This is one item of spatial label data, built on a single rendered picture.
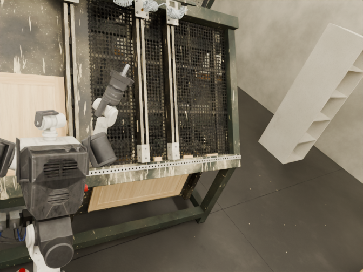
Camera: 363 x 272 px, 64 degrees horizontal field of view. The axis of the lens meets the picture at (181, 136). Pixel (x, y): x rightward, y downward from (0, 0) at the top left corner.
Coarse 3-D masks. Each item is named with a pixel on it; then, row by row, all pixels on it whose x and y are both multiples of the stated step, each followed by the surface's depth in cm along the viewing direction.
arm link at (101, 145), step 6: (102, 138) 133; (90, 144) 133; (96, 144) 132; (102, 144) 133; (108, 144) 135; (96, 150) 132; (102, 150) 132; (108, 150) 133; (96, 156) 133; (102, 156) 132; (108, 156) 133; (114, 156) 135
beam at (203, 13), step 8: (104, 0) 191; (112, 0) 192; (160, 0) 207; (160, 8) 207; (184, 8) 219; (192, 8) 224; (200, 8) 228; (184, 16) 223; (192, 16) 224; (200, 16) 228; (208, 16) 233; (216, 16) 238; (224, 16) 243; (232, 16) 249; (208, 24) 241; (216, 24) 242; (224, 24) 243; (232, 24) 248
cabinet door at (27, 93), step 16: (0, 80) 156; (16, 80) 160; (32, 80) 165; (48, 80) 170; (0, 96) 156; (16, 96) 160; (32, 96) 165; (48, 96) 170; (64, 96) 175; (0, 112) 156; (16, 112) 160; (32, 112) 165; (64, 112) 175; (0, 128) 156; (16, 128) 160; (32, 128) 165; (64, 128) 174
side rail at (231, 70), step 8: (224, 32) 256; (232, 32) 255; (232, 40) 255; (232, 48) 255; (232, 56) 254; (232, 64) 254; (232, 72) 254; (232, 80) 254; (232, 88) 253; (232, 96) 253; (232, 104) 253; (232, 112) 253; (232, 120) 252; (232, 128) 252; (232, 136) 253; (232, 144) 253; (232, 152) 253
